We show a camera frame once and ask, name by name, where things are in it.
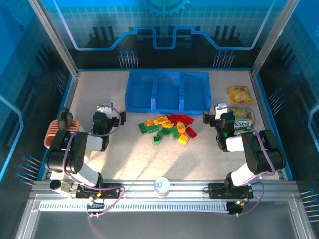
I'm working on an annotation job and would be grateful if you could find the grey metal lower panel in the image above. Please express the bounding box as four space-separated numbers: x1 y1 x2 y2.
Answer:
14 194 316 239

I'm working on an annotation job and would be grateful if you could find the yellow snack bag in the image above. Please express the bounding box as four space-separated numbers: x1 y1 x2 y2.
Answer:
226 85 256 105

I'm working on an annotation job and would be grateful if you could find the beige bottle with black cap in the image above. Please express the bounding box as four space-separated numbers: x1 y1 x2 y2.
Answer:
49 179 73 195

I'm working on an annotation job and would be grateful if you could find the terracotta beige utensil holder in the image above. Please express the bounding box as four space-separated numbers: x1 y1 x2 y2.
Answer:
43 119 92 160

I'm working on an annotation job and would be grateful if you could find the aluminium frame post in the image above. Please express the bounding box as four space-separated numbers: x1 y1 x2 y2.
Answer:
26 0 81 77
250 0 301 77

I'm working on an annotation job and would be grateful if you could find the green candy bag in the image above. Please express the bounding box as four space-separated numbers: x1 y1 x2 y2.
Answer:
228 106 255 132

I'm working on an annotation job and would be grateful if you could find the aluminium side rail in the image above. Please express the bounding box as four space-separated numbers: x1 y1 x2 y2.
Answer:
37 72 81 181
250 71 287 181

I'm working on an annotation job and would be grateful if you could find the blue three-compartment plastic bin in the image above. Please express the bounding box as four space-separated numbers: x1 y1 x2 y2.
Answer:
124 69 212 116

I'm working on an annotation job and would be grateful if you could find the white slotted cable duct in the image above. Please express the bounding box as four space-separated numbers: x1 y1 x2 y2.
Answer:
38 201 230 213

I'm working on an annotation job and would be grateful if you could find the black controller board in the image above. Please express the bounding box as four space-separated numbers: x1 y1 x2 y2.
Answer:
86 201 106 216
227 198 247 217

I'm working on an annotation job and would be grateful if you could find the silver tin can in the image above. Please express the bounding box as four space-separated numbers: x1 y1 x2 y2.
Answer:
153 176 171 199

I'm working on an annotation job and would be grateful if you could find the aluminium mounting rail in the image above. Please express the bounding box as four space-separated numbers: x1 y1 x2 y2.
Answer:
29 179 300 200

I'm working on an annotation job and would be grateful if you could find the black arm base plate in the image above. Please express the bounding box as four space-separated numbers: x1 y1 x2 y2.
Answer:
208 183 254 199
75 183 125 199

